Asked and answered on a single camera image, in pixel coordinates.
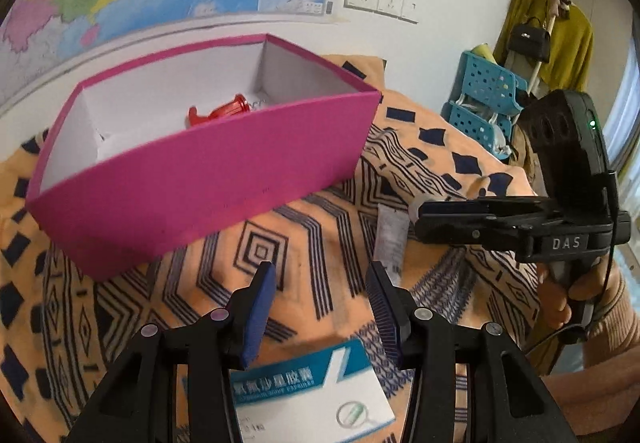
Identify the blue plastic basket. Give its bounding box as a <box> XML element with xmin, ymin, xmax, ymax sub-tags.
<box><xmin>460</xmin><ymin>50</ymin><xmax>529</xmax><ymax>112</ymax></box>
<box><xmin>442</xmin><ymin>99</ymin><xmax>517</xmax><ymax>160</ymax></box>

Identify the person's right forearm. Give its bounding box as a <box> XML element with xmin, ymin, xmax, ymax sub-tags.
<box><xmin>542</xmin><ymin>268</ymin><xmax>640</xmax><ymax>443</ymax></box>

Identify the pink cardboard box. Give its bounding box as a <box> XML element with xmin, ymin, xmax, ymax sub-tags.
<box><xmin>25</xmin><ymin>34</ymin><xmax>383</xmax><ymax>281</ymax></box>

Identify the person's right hand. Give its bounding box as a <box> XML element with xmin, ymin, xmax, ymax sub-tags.
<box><xmin>537</xmin><ymin>264</ymin><xmax>627</xmax><ymax>332</ymax></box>

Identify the white coat rack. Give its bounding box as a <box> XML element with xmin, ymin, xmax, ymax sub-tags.
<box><xmin>500</xmin><ymin>0</ymin><xmax>582</xmax><ymax>100</ymax></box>

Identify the orange patterned blanket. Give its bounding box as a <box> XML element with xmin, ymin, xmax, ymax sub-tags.
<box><xmin>0</xmin><ymin>54</ymin><xmax>551</xmax><ymax>443</ymax></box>

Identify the pink tube with white cap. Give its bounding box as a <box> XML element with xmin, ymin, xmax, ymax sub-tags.
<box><xmin>374</xmin><ymin>195</ymin><xmax>426</xmax><ymax>284</ymax></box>

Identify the tan garment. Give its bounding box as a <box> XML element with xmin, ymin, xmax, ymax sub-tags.
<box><xmin>509</xmin><ymin>123</ymin><xmax>545</xmax><ymax>191</ymax></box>

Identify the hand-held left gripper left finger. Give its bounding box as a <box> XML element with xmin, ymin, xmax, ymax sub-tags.
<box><xmin>62</xmin><ymin>262</ymin><xmax>278</xmax><ymax>443</ymax></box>

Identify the yellow garment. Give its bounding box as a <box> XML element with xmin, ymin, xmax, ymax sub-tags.
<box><xmin>492</xmin><ymin>0</ymin><xmax>596</xmax><ymax>94</ymax></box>

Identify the black cable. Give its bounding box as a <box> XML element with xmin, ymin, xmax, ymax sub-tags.
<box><xmin>522</xmin><ymin>170</ymin><xmax>620</xmax><ymax>354</ymax></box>

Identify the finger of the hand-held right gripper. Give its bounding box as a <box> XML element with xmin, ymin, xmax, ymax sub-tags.
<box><xmin>414</xmin><ymin>218</ymin><xmax>532</xmax><ymax>250</ymax></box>
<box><xmin>417</xmin><ymin>196</ymin><xmax>551</xmax><ymax>220</ymax></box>

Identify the white blue medicine box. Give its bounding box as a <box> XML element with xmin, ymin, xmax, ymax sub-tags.
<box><xmin>229</xmin><ymin>338</ymin><xmax>396</xmax><ymax>443</ymax></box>

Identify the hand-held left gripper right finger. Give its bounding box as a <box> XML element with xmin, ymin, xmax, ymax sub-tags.
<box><xmin>365</xmin><ymin>261</ymin><xmax>576</xmax><ymax>443</ymax></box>

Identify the red corkscrew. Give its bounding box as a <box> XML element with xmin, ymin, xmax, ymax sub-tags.
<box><xmin>187</xmin><ymin>94</ymin><xmax>266</xmax><ymax>128</ymax></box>

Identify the black handbag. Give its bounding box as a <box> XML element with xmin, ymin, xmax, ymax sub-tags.
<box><xmin>507</xmin><ymin>15</ymin><xmax>552</xmax><ymax>64</ymax></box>

